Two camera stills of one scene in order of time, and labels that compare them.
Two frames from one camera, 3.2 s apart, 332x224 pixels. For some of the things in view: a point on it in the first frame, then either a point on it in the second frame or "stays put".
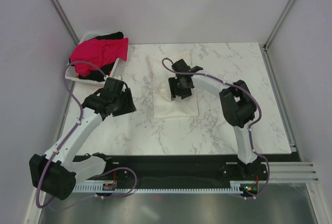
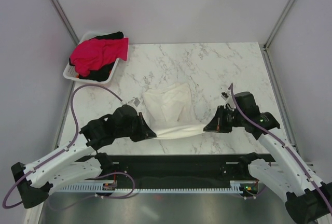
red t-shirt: x=100 y=52 stays put
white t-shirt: x=163 y=106 → x=171 y=112
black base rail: x=249 y=177 stays put
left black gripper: x=129 y=107 → x=144 y=131
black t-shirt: x=97 y=75 stays put
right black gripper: x=173 y=82 → x=217 y=124
